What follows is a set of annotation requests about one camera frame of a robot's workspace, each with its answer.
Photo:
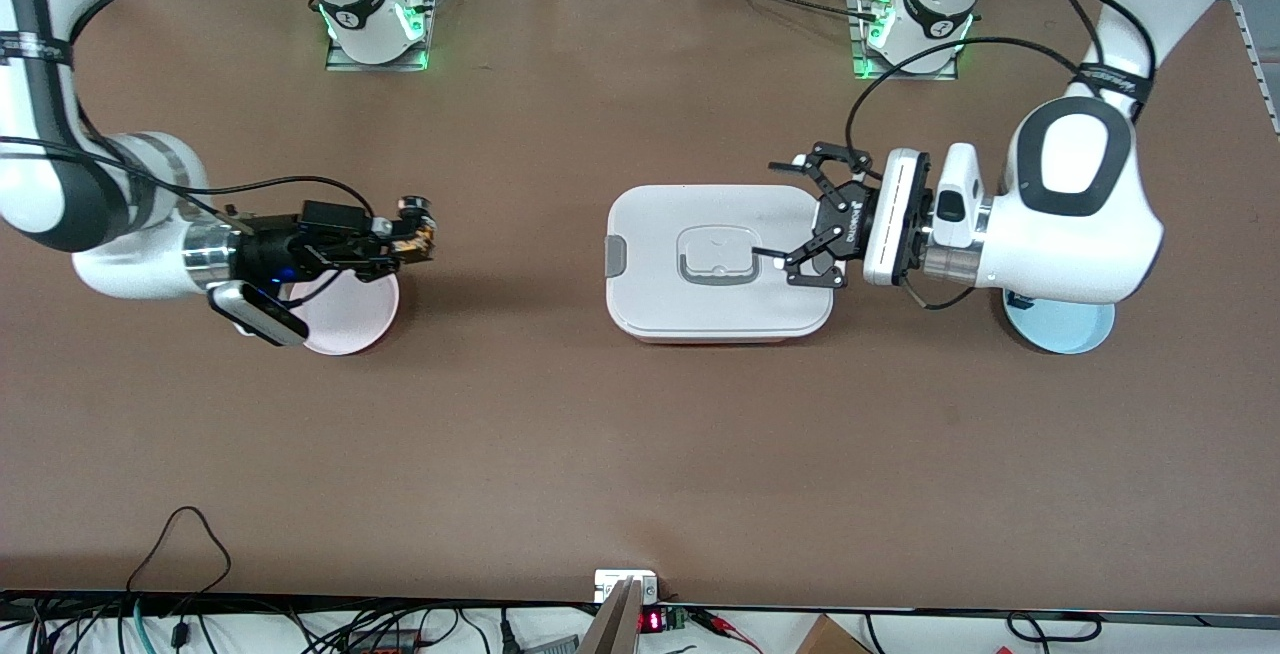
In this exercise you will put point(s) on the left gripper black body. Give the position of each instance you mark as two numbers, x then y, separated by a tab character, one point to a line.
851	220

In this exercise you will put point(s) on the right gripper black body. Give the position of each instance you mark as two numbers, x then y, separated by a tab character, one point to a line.
268	246

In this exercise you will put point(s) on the orange push button switch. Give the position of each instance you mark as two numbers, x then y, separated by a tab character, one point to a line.
420	239

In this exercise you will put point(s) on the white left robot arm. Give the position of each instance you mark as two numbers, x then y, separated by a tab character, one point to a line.
1070	234

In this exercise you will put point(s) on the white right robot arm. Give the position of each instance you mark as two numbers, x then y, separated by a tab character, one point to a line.
130	254

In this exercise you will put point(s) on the pink round plate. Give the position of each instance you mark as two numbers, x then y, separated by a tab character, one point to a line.
350	319

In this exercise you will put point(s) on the light blue round plate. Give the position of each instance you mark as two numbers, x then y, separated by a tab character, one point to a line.
1060	329

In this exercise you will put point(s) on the brown cardboard piece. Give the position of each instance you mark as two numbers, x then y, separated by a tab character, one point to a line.
830	639

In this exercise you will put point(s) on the red test lead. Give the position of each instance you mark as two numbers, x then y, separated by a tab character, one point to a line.
725	629

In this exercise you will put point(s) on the small white mounting box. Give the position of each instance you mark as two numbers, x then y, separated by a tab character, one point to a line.
610	579

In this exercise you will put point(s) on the circuit board red display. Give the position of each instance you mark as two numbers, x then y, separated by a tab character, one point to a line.
662	620

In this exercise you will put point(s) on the aluminium profile bar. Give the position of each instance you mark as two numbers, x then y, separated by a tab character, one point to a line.
612	624

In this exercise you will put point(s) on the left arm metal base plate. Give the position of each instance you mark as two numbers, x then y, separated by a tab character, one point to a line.
862	59

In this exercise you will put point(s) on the green push button switch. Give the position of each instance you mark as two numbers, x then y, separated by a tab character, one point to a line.
1018	302

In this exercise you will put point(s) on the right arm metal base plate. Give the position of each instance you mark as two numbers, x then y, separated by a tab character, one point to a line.
428	24

